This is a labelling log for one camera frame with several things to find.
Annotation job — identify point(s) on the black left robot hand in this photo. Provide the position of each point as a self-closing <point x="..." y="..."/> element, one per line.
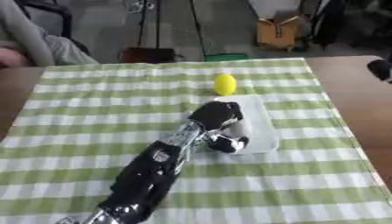
<point x="214" y="114"/>

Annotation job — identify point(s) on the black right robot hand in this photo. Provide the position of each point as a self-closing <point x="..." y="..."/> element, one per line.
<point x="380" y="69"/>

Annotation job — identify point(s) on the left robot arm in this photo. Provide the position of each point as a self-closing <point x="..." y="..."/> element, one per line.
<point x="148" y="175"/>

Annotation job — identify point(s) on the white open box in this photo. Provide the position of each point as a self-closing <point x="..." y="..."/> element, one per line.
<point x="258" y="122"/>

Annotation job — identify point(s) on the dark brown box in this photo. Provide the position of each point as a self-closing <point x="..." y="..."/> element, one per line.
<point x="148" y="55"/>

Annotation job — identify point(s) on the tan cardboard box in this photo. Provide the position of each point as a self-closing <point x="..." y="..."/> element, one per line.
<point x="278" y="32"/>

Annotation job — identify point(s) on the yellow toy lemon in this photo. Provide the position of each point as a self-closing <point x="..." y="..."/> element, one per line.
<point x="225" y="84"/>

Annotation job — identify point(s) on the green flat object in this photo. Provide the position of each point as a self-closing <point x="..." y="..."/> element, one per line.
<point x="226" y="57"/>

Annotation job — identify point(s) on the black hanging bag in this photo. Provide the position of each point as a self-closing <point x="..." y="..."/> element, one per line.
<point x="328" y="22"/>

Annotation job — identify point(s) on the black tripod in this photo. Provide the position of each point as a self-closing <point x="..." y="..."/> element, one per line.
<point x="157" y="23"/>

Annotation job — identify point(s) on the person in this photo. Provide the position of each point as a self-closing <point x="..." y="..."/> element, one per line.
<point x="30" y="35"/>

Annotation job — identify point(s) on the person's hand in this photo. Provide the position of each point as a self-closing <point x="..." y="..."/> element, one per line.
<point x="11" y="58"/>

